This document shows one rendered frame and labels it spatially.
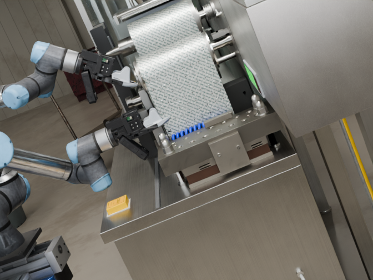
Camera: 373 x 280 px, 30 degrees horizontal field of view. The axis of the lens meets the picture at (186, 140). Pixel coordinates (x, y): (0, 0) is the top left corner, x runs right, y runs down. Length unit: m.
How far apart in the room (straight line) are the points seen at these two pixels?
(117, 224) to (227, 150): 0.41
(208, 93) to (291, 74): 0.87
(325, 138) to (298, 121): 1.06
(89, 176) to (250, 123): 0.59
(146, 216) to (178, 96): 0.43
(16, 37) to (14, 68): 0.52
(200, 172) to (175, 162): 0.09
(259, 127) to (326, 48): 0.72
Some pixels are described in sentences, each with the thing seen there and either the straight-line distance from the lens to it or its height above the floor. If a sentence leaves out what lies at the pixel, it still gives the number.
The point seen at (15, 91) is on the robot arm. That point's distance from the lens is 2.30.
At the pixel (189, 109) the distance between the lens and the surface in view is 2.34.
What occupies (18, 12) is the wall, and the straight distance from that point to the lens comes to 11.72.
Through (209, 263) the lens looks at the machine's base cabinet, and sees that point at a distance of 2.25.
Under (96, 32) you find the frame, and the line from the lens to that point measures 2.64.
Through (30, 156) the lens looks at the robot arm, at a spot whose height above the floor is 1.16.
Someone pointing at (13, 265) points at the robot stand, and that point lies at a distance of 2.74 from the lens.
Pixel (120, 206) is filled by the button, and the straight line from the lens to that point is 2.30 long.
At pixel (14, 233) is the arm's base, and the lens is 2.73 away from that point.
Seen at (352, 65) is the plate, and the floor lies 1.24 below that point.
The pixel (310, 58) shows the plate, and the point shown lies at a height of 1.29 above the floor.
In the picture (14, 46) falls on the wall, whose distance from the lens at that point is 11.85.
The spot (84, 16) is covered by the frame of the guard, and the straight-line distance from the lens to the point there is 3.33.
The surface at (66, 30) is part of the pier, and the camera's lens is 11.35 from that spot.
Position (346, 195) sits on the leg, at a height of 0.53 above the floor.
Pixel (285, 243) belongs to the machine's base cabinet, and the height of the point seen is 0.63.
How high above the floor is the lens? 1.63
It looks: 15 degrees down
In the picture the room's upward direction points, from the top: 23 degrees counter-clockwise
